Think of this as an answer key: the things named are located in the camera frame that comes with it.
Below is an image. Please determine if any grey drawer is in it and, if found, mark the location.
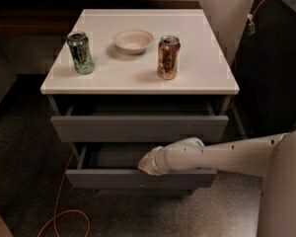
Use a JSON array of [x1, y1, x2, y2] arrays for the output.
[[51, 100, 229, 142], [66, 143, 217, 191], [94, 187, 195, 196]]

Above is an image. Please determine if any grey top drawer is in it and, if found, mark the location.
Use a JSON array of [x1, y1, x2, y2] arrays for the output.
[[51, 100, 229, 142]]

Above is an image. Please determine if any orange soda can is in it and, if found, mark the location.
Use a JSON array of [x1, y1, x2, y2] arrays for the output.
[[157, 36, 181, 80]]

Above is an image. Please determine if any orange floor cable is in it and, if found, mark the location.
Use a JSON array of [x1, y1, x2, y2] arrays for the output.
[[37, 151, 91, 237]]

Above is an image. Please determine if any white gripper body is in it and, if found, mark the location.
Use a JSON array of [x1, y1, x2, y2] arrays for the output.
[[147, 146, 170, 176]]

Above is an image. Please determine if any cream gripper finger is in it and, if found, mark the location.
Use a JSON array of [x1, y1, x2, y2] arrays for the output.
[[143, 148, 158, 161], [138, 161, 153, 176]]

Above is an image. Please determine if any green soda can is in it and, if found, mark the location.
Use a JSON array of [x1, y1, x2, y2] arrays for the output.
[[67, 31, 95, 74]]

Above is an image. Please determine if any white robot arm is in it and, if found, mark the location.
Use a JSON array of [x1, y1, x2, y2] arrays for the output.
[[138, 130, 296, 237]]

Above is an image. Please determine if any grey bottom drawer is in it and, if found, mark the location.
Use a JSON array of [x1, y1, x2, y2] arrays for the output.
[[94, 187, 195, 196]]

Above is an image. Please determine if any white paper bowl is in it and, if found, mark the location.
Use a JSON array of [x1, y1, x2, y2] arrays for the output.
[[113, 30, 153, 55]]

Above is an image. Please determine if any dark wooden bench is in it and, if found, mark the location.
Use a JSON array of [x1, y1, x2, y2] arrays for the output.
[[0, 0, 201, 36]]

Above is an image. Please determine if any white top drawer cabinet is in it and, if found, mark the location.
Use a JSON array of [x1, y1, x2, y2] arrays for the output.
[[40, 9, 239, 194]]

